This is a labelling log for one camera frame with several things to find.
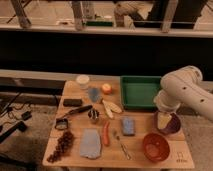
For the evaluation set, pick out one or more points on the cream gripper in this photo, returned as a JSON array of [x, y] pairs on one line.
[[163, 119]]

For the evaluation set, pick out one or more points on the black eraser block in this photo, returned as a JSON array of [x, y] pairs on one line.
[[72, 102]]

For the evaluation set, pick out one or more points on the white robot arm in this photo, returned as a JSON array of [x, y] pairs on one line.
[[182, 86]]

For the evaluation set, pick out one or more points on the purple bowl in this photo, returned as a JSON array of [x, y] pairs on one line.
[[173, 126]]

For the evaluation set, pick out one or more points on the red bowl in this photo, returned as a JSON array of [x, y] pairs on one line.
[[155, 147]]

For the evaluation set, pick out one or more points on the blue sponge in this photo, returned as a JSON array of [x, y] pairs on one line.
[[128, 126]]

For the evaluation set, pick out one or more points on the green plastic tray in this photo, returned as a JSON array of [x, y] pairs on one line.
[[138, 92]]

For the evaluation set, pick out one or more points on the metal fork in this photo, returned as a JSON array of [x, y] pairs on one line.
[[124, 149]]

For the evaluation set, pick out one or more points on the orange carrot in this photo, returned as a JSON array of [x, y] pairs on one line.
[[105, 134]]

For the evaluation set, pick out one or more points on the apple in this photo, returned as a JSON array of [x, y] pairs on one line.
[[106, 88]]

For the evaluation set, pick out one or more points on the small metal cup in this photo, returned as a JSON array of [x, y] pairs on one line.
[[93, 115]]

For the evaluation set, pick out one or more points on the wooden table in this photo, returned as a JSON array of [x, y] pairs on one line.
[[112, 156]]

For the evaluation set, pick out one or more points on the blue glass cup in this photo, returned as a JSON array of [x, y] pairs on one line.
[[94, 94]]

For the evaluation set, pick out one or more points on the blue grey cloth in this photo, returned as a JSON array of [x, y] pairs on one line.
[[90, 145]]

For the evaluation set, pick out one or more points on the bunch of dark grapes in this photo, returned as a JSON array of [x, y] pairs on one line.
[[63, 144]]

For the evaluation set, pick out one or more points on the black handled knife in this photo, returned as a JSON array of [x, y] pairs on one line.
[[77, 110]]

